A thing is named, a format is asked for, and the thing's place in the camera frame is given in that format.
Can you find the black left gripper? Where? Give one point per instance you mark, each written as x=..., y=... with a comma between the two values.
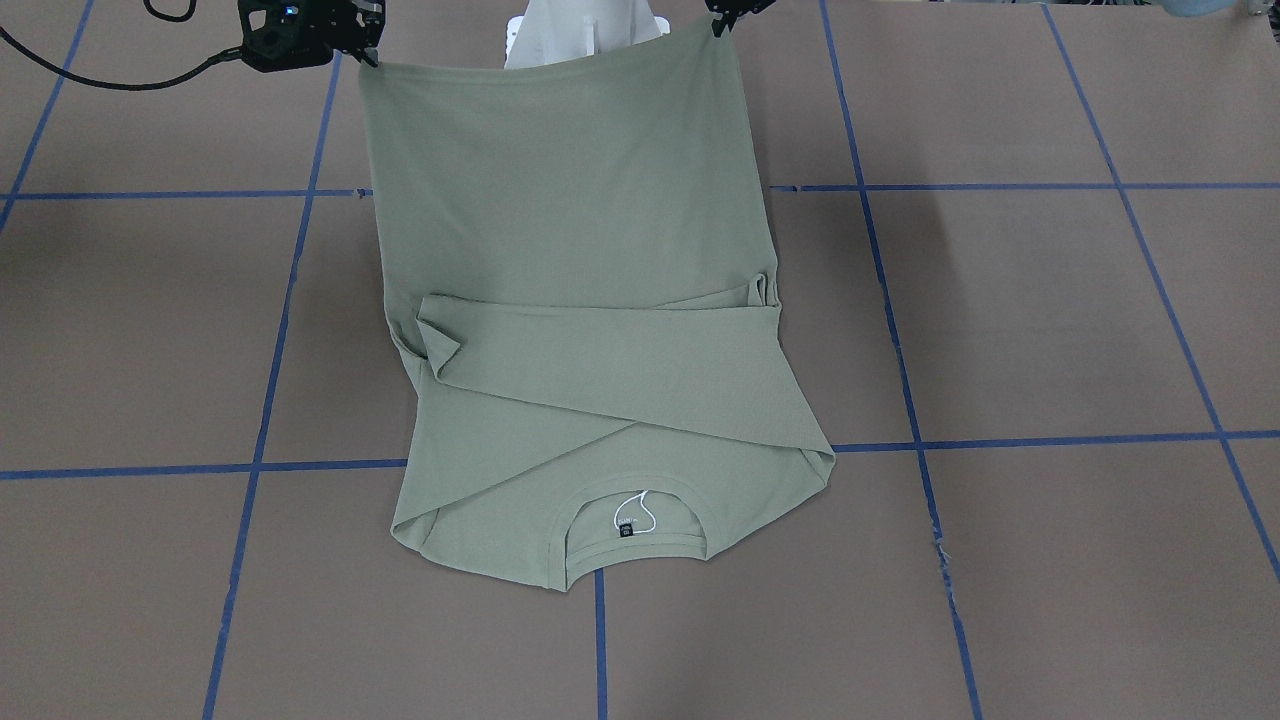
x=730, y=12

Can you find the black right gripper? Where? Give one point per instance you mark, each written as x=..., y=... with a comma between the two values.
x=352, y=30

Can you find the olive green long-sleeve shirt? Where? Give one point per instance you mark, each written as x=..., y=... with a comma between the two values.
x=580, y=280

